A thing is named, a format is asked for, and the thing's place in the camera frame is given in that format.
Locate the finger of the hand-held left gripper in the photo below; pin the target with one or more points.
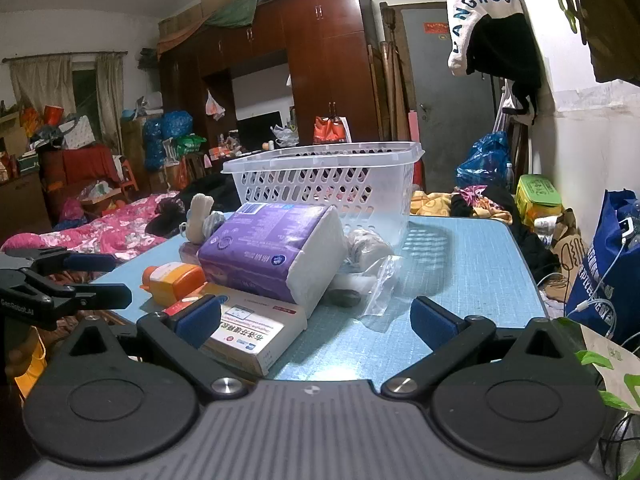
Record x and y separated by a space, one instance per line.
107 295
90 262

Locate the red door sign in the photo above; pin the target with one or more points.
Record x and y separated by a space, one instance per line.
436 28

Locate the pile of blue plastic bags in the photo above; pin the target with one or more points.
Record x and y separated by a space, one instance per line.
167 132

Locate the black monitor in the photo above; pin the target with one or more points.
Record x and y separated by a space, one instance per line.
257 130

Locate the green printed bag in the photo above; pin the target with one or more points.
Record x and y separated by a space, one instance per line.
190 145

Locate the brown wooden wardrobe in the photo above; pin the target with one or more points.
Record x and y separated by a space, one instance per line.
325 60

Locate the white printed hoodie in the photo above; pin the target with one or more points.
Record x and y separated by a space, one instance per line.
475 0

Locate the green cloth bundle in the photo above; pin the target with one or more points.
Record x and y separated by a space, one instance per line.
250 2

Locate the blue plastic bag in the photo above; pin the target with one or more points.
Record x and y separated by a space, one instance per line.
482 160

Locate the red and white hanging bag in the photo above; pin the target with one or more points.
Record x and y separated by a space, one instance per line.
330 130

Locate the white hanging plastic bag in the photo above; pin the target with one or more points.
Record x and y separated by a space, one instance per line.
215 105

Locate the wooden sticks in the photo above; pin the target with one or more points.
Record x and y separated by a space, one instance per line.
392 80

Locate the black hanging garment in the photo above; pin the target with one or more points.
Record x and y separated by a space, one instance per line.
510 55

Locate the blue shopping bag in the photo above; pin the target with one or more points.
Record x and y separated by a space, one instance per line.
595 285

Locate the black clothes pile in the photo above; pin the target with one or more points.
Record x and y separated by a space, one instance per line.
530 247

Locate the red cloth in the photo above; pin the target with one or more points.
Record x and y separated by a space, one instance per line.
85 162

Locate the yellow plastic object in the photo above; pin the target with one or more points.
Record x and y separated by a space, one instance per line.
29 375

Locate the orange plastic bottle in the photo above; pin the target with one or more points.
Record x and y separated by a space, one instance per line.
175 280

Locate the pink floral blanket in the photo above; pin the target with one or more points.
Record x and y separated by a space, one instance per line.
100 232

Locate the dark hanging garment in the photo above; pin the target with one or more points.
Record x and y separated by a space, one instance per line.
615 20

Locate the clear plastic bag with roll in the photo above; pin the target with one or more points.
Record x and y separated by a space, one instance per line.
372 270

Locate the green plastic crate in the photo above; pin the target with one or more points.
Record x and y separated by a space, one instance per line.
537 195

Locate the beige curtain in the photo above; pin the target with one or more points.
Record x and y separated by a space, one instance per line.
42 82
109 100

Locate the brown paper bag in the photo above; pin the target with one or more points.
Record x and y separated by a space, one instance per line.
567 255

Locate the white bag green leaf print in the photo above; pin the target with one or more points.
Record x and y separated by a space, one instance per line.
617 360

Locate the purple tissue pack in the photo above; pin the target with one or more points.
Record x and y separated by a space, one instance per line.
260 255

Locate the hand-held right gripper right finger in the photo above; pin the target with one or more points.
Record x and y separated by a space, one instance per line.
434 321

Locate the yellow floral blanket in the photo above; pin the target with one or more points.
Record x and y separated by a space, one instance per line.
432 204

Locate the grey door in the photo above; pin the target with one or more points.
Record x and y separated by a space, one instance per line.
440 90

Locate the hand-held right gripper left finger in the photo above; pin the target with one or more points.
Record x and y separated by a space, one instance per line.
199 320

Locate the clear plastic laundry basket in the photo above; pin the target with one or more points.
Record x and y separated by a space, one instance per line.
320 185

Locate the white red medicine box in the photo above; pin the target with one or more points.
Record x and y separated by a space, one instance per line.
255 330

